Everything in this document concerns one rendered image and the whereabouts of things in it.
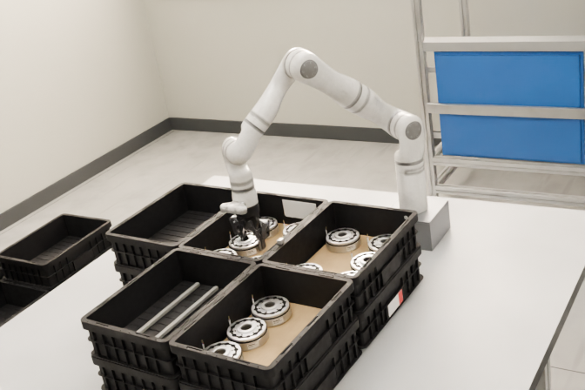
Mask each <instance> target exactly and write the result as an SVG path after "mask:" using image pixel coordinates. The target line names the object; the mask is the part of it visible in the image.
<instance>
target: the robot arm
mask: <svg viewBox="0 0 585 390"><path fill-rule="evenodd" d="M295 81H298V82H300V83H302V84H306V85H309V86H311V87H313V88H315V89H317V90H319V91H322V92H324V93H325V94H327V96H328V97H329V98H331V99H332V100H333V101H334V102H335V103H336V104H338V105H340V106H341V107H343V108H344V109H346V110H348V111H350V112H351V113H353V114H355V115H357V116H359V117H361V118H364V119H367V120H370V121H372V122H374V123H375V124H377V125H378V126H379V127H380V128H382V129H383V130H384V131H386V132H387V133H388V134H390V135H391V136H392V137H394V138H396V139H399V141H400V149H399V150H398V151H396V152H395V153H394V163H395V170H396V179H397V187H398V196H399V205H400V209H408V210H415V211H417V212H418V213H422V212H424V211H425V210H427V188H426V179H425V169H424V160H423V154H424V151H425V132H424V125H423V122H422V120H421V119H420V118H419V117H418V116H416V115H414V114H412V113H410V112H407V111H403V110H400V109H398V108H396V107H393V106H391V105H390V104H387V103H386V102H384V101H383V100H382V99H381V98H380V97H379V96H378V95H377V94H376V93H375V92H374V91H372V90H371V89H370V88H368V87H367V86H365V85H364V84H362V83H361V82H359V81H357V80H355V79H353V78H351V77H349V76H346V75H344V74H341V73H339V72H337V71H335V70H334V69H332V68H331V67H330V66H328V65H327V64H326V63H324V62H323V61H322V60H321V59H319V58H318V57H317V56H316V55H314V54H313V53H312V52H310V51H309V50H306V49H304V48H301V47H295V48H292V49H290V50H289V51H288V52H287V53H286V54H285V56H284V57H283V59H282V61H281V63H280V65H279V67H278V69H277V70H276V72H275V74H274V76H273V77H272V80H271V82H270V83H269V85H268V86H267V88H266V90H265V92H264V93H263V95H262V96H261V98H260V99H259V101H258V102H257V103H256V104H255V106H254V107H253V108H252V110H251V111H250V113H249V114H248V115H247V117H246V118H245V120H244V121H243V123H242V125H241V129H242V130H241V133H240V134H239V136H238V137H229V138H227V139H226V140H225V141H224V142H223V144H222V155H223V159H224V161H225V166H226V169H227V171H228V174H229V179H230V185H231V189H232V202H229V203H224V204H222V205H221V206H220V211H222V212H227V213H233V214H234V215H232V216H231V217H230V218H229V220H230V223H231V225H232V229H233V232H234V234H235V235H239V236H240V237H241V241H247V240H248V236H247V235H246V234H247V230H251V231H252V232H253V234H254V235H256V237H257V239H258V243H259V250H260V251H263V250H265V248H266V242H265V239H266V238H268V237H269V236H270V220H269V219H267V220H263V219H261V217H260V216H259V201H258V196H257V192H256V189H255V186H254V182H253V176H252V172H251V170H250V168H249V166H248V164H247V161H248V160H249V159H250V158H251V156H252V155H253V153H254V151H255V149H256V147H257V145H258V143H259V140H260V138H261V137H262V135H263V134H264V133H265V132H266V130H267V129H268V127H269V126H270V125H271V123H272V121H273V120H274V119H275V117H276V116H277V113H278V111H279V107H280V105H281V102H282V100H283V98H284V96H285V94H286V92H287V91H288V89H289V88H290V86H291V85H292V84H293V83H294V82H295ZM235 214H236V215H235ZM236 227H237V228H236ZM257 228H258V230H257V231H256V229H257ZM237 229H238V230H237ZM259 234H260V235H259Z"/></svg>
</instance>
